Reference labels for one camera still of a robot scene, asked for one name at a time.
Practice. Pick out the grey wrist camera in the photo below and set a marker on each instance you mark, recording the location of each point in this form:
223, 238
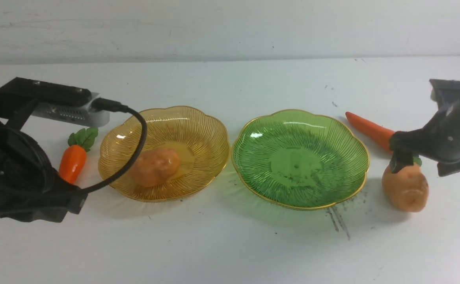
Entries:
86, 115
444, 92

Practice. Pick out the green ribbed plastic plate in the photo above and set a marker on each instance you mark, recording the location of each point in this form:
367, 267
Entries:
299, 160

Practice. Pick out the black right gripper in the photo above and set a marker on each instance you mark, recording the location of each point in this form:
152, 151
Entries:
438, 140

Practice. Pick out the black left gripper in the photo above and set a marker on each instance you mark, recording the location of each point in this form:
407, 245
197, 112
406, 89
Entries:
30, 187

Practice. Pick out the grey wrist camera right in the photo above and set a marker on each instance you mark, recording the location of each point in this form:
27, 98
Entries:
444, 92

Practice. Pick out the toy potato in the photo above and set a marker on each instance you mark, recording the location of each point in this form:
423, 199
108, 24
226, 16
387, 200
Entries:
155, 167
407, 190

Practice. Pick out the orange toy carrot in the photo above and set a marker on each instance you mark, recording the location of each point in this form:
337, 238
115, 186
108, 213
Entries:
74, 157
378, 134

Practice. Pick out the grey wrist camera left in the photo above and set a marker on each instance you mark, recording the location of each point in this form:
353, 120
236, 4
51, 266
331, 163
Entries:
86, 115

